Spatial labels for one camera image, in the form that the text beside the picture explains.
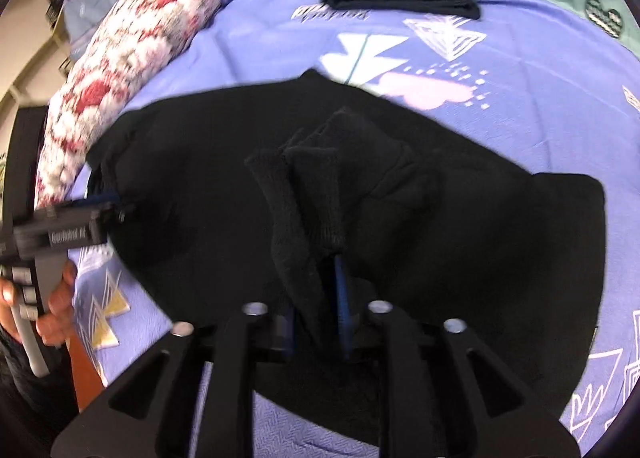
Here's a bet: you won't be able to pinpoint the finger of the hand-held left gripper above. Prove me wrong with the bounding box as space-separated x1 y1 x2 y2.
69 191 137 225

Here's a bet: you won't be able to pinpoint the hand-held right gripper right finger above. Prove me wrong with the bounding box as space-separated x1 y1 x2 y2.
332 255 581 458

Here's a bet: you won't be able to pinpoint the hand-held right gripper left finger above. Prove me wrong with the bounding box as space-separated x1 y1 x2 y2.
50 302 299 458

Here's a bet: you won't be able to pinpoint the black pants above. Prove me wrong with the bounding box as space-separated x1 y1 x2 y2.
85 68 609 446

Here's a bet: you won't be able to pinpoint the person's left forearm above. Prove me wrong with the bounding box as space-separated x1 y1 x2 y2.
0 323 76 458

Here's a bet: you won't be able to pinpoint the person's left hand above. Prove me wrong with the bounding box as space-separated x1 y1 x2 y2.
0 261 79 350

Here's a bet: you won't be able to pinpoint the red floral pillow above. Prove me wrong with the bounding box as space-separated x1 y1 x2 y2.
35 0 227 213

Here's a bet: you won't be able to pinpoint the purple printed bed sheet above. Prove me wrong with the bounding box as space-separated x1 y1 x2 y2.
65 0 640 458

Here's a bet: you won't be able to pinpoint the wooden bed frame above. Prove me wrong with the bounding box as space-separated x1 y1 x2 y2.
67 335 109 402

